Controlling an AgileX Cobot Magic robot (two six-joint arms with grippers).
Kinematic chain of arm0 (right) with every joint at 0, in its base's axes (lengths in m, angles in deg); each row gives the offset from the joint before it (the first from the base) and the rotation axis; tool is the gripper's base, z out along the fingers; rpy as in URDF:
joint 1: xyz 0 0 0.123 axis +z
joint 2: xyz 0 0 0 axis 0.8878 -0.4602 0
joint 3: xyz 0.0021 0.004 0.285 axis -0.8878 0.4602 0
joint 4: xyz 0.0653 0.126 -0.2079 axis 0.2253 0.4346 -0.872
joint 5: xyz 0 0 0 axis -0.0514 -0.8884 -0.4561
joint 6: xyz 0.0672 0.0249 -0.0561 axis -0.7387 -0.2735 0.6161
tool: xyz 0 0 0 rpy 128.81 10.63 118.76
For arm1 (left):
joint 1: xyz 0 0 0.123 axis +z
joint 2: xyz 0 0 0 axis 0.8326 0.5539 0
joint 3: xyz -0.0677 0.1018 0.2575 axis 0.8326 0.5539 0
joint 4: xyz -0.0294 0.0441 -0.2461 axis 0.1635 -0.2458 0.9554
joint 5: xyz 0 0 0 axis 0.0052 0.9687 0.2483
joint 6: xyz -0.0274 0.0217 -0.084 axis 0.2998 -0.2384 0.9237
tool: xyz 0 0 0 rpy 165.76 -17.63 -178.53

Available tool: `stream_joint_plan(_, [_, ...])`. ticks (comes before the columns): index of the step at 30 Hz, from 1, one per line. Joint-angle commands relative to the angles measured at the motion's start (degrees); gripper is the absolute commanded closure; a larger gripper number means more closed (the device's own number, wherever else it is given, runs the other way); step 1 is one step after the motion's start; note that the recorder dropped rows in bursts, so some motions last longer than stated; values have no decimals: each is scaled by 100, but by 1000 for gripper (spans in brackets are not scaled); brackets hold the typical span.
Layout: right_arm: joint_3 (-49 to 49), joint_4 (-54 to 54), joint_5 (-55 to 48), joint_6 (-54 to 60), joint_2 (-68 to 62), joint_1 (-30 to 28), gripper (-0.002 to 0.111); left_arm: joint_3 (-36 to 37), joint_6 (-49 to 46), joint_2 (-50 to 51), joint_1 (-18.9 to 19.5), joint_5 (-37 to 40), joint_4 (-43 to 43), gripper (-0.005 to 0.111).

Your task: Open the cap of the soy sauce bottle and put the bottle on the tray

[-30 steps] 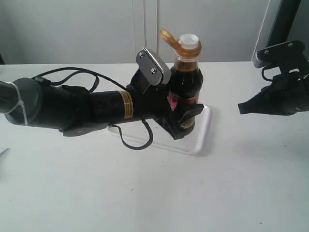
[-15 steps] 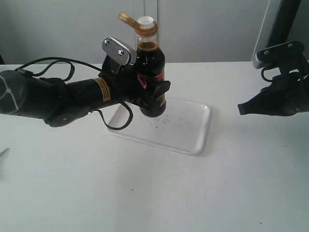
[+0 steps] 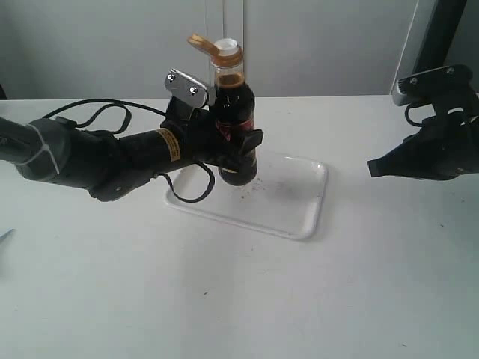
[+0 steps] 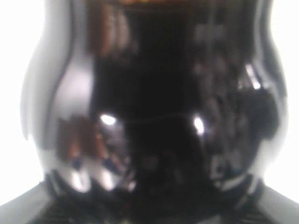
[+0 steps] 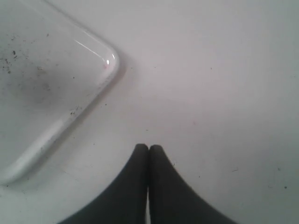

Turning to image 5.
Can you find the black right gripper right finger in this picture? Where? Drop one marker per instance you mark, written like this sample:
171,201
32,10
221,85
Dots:
171,200

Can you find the white plastic tray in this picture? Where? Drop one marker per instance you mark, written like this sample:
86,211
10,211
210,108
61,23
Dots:
51,69

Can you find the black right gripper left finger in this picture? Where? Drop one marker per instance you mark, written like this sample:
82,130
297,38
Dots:
124,200

